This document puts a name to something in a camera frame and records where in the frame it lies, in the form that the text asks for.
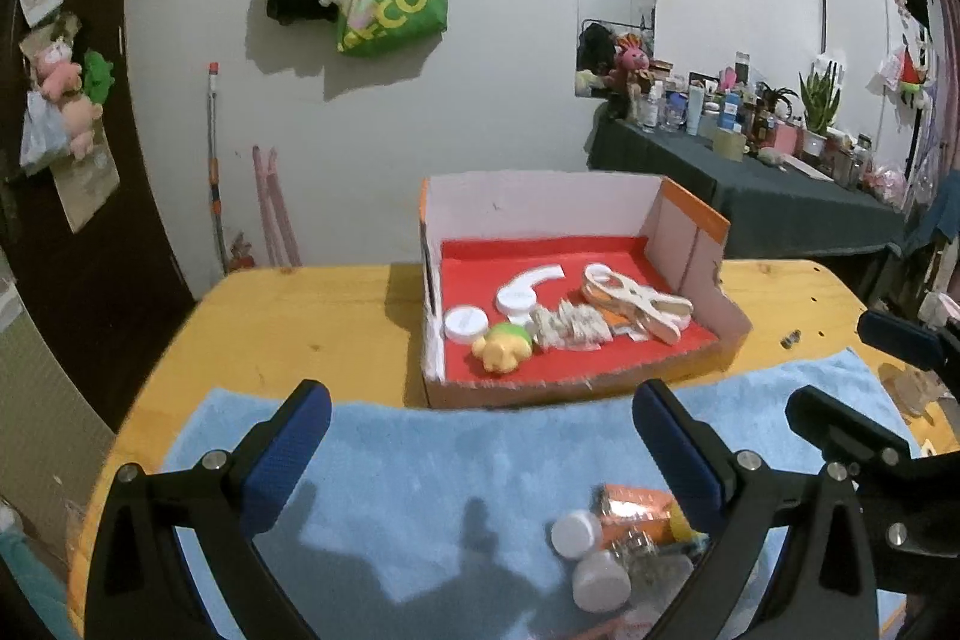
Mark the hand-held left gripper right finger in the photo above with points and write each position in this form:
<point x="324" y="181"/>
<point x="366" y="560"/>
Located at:
<point x="675" y="452"/>

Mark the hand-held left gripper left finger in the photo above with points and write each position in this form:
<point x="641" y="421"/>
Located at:
<point x="289" y="452"/>

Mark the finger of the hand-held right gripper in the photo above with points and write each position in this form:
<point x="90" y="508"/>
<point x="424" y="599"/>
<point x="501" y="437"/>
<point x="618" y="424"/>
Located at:
<point x="896" y="332"/>
<point x="832" y="422"/>

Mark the beige crochet scrunchie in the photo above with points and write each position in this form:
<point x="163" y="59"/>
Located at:
<point x="574" y="325"/>

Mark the green turtle toy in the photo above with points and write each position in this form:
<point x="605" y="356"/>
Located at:
<point x="504" y="347"/>

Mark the large white jar lid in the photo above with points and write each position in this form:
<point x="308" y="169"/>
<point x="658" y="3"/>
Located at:
<point x="465" y="325"/>

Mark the white ribbed lid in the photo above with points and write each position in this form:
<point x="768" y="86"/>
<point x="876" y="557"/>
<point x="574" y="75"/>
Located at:
<point x="517" y="301"/>

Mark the cardboard box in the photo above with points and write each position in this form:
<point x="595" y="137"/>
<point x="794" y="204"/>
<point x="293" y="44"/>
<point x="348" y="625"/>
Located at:
<point x="540" y="205"/>

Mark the white patterned chair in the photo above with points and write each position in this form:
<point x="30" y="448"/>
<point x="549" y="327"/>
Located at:
<point x="937" y="302"/>

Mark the clear crumpled plastic wrap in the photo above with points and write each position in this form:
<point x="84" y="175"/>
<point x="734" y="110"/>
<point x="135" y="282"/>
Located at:
<point x="911" y="389"/>

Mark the orange foil sachet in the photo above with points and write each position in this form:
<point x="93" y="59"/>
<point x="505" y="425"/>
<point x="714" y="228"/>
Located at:
<point x="637" y="505"/>

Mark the yellow bottle cap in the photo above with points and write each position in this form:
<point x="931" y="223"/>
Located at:
<point x="679" y="524"/>

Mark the clear plastic bag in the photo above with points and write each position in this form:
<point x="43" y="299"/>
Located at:
<point x="656" y="561"/>

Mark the blue hanging cloth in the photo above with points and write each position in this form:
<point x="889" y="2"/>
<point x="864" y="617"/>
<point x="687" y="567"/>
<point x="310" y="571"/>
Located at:
<point x="930" y="212"/>

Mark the small white lid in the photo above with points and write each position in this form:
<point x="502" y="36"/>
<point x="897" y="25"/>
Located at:
<point x="574" y="533"/>

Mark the blue fluffy towel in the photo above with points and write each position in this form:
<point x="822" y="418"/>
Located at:
<point x="420" y="460"/>

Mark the dark cloth covered table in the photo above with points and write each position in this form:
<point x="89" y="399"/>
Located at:
<point x="750" y="197"/>

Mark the potted snake plant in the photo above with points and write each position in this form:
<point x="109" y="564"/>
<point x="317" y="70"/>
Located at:
<point x="817" y="100"/>

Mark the dark wooden door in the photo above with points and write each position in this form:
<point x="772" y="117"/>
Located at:
<point x="112" y="280"/>

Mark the pink hangers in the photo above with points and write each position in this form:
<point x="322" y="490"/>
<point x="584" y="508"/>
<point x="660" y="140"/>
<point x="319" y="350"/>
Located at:
<point x="274" y="205"/>

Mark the red green plush toy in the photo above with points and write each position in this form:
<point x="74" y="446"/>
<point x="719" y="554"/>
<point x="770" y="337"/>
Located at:
<point x="911" y="70"/>

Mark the grey grid panel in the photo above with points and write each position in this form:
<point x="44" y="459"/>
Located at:
<point x="30" y="400"/>

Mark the red paper liner white print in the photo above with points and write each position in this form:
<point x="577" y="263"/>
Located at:
<point x="480" y="265"/>

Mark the row of cosmetic bottles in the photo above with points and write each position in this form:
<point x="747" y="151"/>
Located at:
<point x="705" y="111"/>

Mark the mop pole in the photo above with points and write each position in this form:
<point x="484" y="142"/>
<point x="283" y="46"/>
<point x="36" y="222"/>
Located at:
<point x="215" y="160"/>

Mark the pink bunny plush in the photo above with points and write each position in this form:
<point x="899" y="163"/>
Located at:
<point x="630" y="59"/>

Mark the pale blue plastic bag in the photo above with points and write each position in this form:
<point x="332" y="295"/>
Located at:
<point x="41" y="134"/>

